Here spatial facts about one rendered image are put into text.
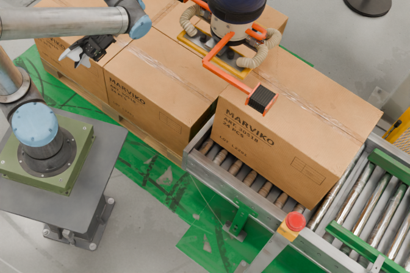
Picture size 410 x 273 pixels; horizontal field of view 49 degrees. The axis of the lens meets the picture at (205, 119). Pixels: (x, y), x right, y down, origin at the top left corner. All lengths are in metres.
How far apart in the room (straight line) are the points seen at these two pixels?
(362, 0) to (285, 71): 1.98
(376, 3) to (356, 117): 2.06
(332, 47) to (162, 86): 1.57
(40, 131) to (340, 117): 1.20
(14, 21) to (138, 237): 1.64
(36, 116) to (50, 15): 0.46
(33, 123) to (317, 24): 2.51
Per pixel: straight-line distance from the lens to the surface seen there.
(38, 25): 1.32
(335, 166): 1.87
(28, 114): 1.69
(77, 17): 1.39
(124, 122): 2.90
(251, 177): 2.19
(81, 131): 1.93
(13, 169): 1.92
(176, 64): 2.49
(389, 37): 3.79
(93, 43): 1.71
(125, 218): 2.66
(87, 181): 1.95
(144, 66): 2.48
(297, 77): 2.04
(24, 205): 1.96
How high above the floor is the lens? 2.53
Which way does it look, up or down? 59 degrees down
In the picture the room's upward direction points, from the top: 10 degrees clockwise
